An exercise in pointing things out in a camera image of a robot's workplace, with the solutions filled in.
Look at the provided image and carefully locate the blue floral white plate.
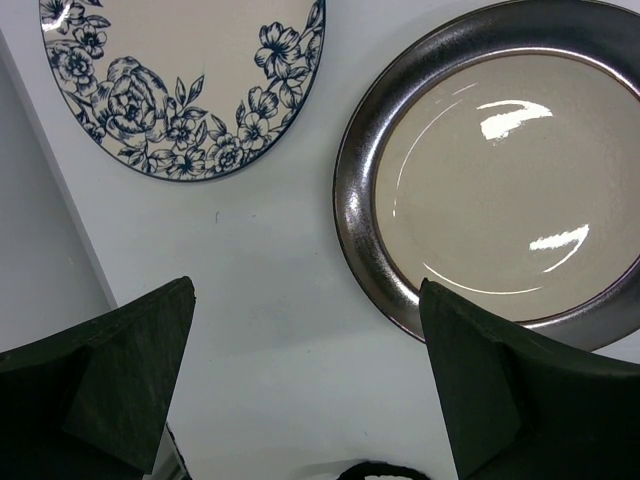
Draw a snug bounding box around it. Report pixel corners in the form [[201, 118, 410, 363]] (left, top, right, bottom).
[[39, 1, 326, 182]]

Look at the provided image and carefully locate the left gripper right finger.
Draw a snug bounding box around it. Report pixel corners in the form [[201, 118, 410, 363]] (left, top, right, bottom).
[[419, 280, 639, 479]]

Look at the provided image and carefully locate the silver rimmed cream plate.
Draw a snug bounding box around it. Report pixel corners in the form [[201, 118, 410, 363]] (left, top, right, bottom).
[[333, 1, 639, 350]]

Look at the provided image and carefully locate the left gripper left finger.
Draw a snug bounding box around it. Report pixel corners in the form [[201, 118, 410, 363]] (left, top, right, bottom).
[[1, 276, 195, 479]]

